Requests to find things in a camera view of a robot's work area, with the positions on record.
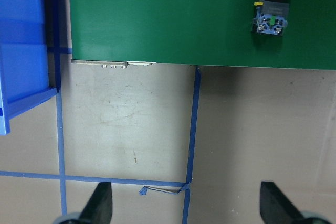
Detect red mushroom push button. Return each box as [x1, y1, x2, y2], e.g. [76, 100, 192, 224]
[252, 0, 290, 36]

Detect blue source bin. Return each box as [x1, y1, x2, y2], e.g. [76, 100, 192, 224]
[1, 0, 56, 135]

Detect green conveyor belt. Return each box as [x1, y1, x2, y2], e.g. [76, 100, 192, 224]
[70, 0, 335, 70]

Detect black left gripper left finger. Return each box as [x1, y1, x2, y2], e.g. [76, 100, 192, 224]
[78, 182, 113, 223]

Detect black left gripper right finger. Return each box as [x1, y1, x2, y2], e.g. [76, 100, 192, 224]
[259, 181, 304, 224]

